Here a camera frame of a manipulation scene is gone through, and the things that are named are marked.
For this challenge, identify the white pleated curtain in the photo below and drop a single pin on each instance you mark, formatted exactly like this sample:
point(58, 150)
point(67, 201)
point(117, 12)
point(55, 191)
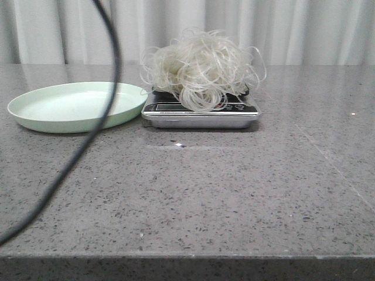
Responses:
point(285, 32)

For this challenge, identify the white translucent vermicelli bundle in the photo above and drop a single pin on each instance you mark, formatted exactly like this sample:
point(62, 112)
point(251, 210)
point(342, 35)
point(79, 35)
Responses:
point(202, 70)

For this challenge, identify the black silver kitchen scale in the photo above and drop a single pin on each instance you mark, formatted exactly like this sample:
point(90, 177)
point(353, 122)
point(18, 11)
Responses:
point(163, 110)

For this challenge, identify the light green round plate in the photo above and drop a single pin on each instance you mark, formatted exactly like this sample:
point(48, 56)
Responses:
point(76, 107)

